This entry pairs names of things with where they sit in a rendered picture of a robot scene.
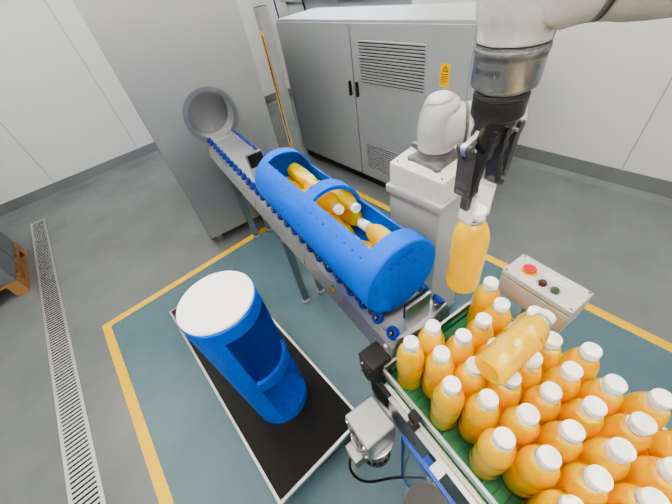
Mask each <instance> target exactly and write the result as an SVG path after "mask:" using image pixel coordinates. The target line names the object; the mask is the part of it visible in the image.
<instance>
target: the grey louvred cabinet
mask: <svg viewBox="0 0 672 504"><path fill-rule="evenodd" d="M475 13H476V2H472V3H443V4H414V5H385V6H356V7H327V8H313V9H309V10H306V11H303V12H299V13H296V14H292V15H289V16H286V17H282V18H279V19H276V21H277V22H276V26H277V31H278V35H279V40H280V44H281V48H282V53H283V57H284V61H285V66H286V70H287V74H288V79H289V83H290V87H291V92H292V96H293V100H294V105H295V109H296V113H297V118H298V122H299V126H300V131H301V135H302V140H303V144H304V148H306V149H307V150H308V154H310V155H312V156H314V157H317V158H319V159H321V160H323V161H326V162H328V163H330V164H333V165H335V166H337V167H339V168H342V169H344V170H346V171H348V172H351V173H353V174H355V175H357V176H360V177H362V178H364V179H366V180H369V181H371V182H373V183H376V184H378V185H380V186H382V187H385V188H386V184H387V183H389V182H390V162H391V161H392V160H394V159H395V158H397V157H398V156H399V155H401V154H402V153H403V152H405V151H406V150H407V149H409V148H410V147H411V146H412V142H414V141H418V140H417V127H418V118H419V114H420V111H421V108H422V106H423V103H424V101H425V100H426V99H427V97H428V96H429V95H430V94H432V93H434V92H436V91H440V90H448V91H451V92H454V93H455V94H457V95H458V96H459V98H460V101H464V102H467V101H472V98H473V92H474V89H473V88H472V87H471V85H470V79H471V73H472V66H473V60H474V49H475V45H476V38H477V24H476V17H475Z"/></svg>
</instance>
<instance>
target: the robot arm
mask: <svg viewBox="0 0 672 504"><path fill-rule="evenodd" d="M475 17H476V24H477V38H476V45H475V49H474V60H473V66H472V73H471V79H470V85H471V87H472V88H473V89H474V92H473V98H472V101H467V102H464V101H460V98H459V96H458V95H457V94H455V93H454V92H451V91H448V90H440V91H436V92H434V93H432V94H430V95H429V96H428V97H427V99H426V100H425V101H424V103H423V106H422V108H421V111H420V114H419V118H418V127H417V140H418V141H414V142H412V147H413V148H414V149H416V150H417V151H416V152H414V153H412V154H410V155H408V156H407V160H408V161H412V162H415V163H417V164H420V165H422V166H424V167H426V168H428V169H430V170H432V171H433V172H434V173H440V172H441V171H442V169H444V168H445V167H446V166H448V165H449V164H450V163H452V162H453V161H455V160H456V159H457V167H456V176H455V184H454V193H456V194H457V195H459V196H461V202H460V210H459V215H458V220H460V221H462V222H463V223H465V224H467V225H468V226H471V225H472V223H473V219H474V215H475V211H476V207H477V203H481V204H483V205H485V206H486V207H487V214H486V216H487V215H489V213H490V209H491V205H492V201H493V197H494V193H495V189H496V184H498V185H502V184H503V182H504V180H502V179H501V176H506V175H507V173H508V170H509V167H510V164H511V161H512V158H513V155H514V152H515V149H516V146H517V143H518V140H519V136H520V134H521V132H522V130H523V128H524V126H525V124H526V120H527V116H528V108H527V106H528V102H529V99H530V95H531V90H532V89H534V88H536V87H537V86H538V85H539V83H540V81H541V78H542V75H543V71H544V68H545V65H546V62H547V58H548V55H549V52H550V50H551V48H552V45H553V39H554V36H555V33H556V31H557V30H562V29H565V28H569V27H572V26H575V25H580V24H584V23H591V22H616V23H622V22H637V21H649V20H657V19H665V18H672V0H476V13H475ZM462 142H465V143H462ZM455 145H457V146H456V149H455V148H454V146H455ZM485 166H486V167H485ZM502 166H503V168H502ZM484 169H485V179H486V180H485V179H481V178H482V175H483V172H484ZM479 184H480V185H479ZM478 187H479V190H478V194H477V193H476V192H477V189H478Z"/></svg>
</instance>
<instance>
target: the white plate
mask: <svg viewBox="0 0 672 504"><path fill-rule="evenodd" d="M253 298H254V286H253V283H252V281H251V280H250V278H249V277H248V276H247V275H245V274H243V273H241V272H237V271H221V272H217V273H214V274H211V275H208V276H206V277H204V278H202V279H201V280H199V281H198V282H196V283H195V284H194V285H193V286H191V287H190V288H189V289H188V290H187V292H186V293H185V294H184V295H183V297H182V298H181V300H180V302H179V304H178V307H177V310H176V320H177V323H178V325H179V327H180V328H181V329H182V330H183V331H184V332H186V333H188V334H190V335H194V336H208V335H213V334H216V333H219V332H221V331H224V330H226V329H228V328H229V327H231V326H232V325H234V324H235V323H236V322H238V321H239V320H240V319H241V318H242V317H243V316H244V315H245V313H246V312H247V311H248V309H249V308H250V306H251V304H252V301H253Z"/></svg>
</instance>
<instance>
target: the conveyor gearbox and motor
mask: <svg viewBox="0 0 672 504"><path fill-rule="evenodd" d="M345 418H346V420H345V422H346V423H347V426H348V429H349V432H350V433H351V440H352V441H351V442H350V443H348V444H347V445H346V446H345V448H346V450H347V452H348V454H349V456H350V458H349V461H348V467H349V470H350V473H351V474H352V476H353V477H354V478H355V479H357V480H358V481H360V482H363V483H377V482H381V481H386V480H392V479H403V477H401V476H391V477H385V478H381V479H376V480H364V479H361V478H359V477H357V476H356V475H355V474H354V472H353V471H352V468H351V460H352V461H353V463H354V464H355V466H356V468H357V469H359V468H360V467H361V466H362V465H363V464H364V463H367V464H368V465H369V466H371V467H375V468H379V467H382V466H384V465H385V464H386V463H387V462H388V461H389V459H390V457H391V449H392V447H393V444H394V439H395V438H396V423H395V421H394V419H393V418H394V415H393V413H392V412H391V410H390V409H389V408H388V407H387V406H384V405H383V404H382V403H381V402H380V401H377V399H376V398H375V397H374V396H373V395H371V396H370V397H368V398H367V399H366V400H365V401H363V402H362V403H361V404H359V405H358V406H357V407H356V408H354V409H353V410H352V411H351V412H349V413H348V414H347V415H346V416H345Z"/></svg>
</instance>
